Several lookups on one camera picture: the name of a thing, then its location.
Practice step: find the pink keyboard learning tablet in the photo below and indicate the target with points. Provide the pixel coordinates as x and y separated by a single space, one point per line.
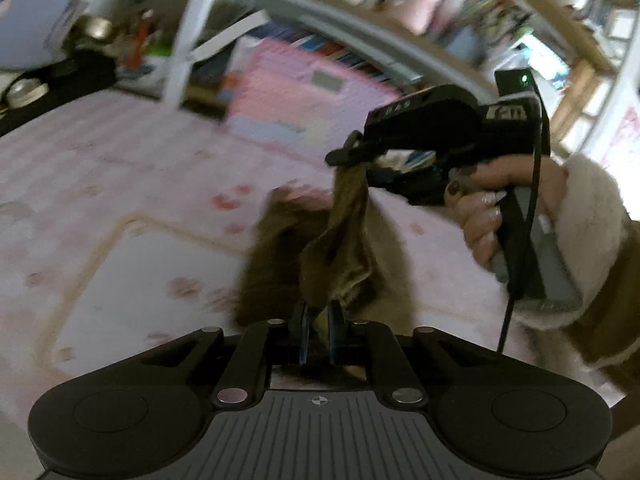
300 102

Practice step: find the right hand painted nails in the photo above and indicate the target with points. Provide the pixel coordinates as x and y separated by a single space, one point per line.
478 213

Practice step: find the white round tape roll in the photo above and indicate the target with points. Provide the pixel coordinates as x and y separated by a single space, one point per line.
23 92

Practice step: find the pink checkered table cloth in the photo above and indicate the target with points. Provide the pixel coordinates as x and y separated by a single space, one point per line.
123 225

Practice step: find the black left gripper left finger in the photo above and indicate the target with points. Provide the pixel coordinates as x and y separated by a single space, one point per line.
263 345

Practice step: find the white leaning book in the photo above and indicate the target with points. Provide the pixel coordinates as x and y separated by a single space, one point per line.
215 44

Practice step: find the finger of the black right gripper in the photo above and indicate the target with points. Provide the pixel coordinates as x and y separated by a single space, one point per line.
373 347

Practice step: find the metal bowl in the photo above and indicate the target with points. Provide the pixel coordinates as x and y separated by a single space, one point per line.
95 27

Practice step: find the white shelf post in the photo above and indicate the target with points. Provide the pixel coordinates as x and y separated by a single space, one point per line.
179 67

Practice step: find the wooden bookshelf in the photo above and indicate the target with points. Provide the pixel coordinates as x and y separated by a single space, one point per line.
585 52

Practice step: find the black bag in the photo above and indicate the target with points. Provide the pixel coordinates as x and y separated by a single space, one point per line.
83 72

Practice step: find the dark olive green sweater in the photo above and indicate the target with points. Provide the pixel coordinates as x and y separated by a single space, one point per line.
315 249

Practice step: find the cream fleece sleeve forearm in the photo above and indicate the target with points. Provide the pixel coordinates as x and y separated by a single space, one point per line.
598 342

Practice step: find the red figurine bottle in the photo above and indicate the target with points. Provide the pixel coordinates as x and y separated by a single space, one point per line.
141 34

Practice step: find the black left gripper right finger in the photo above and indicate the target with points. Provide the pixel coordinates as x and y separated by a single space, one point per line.
353 152

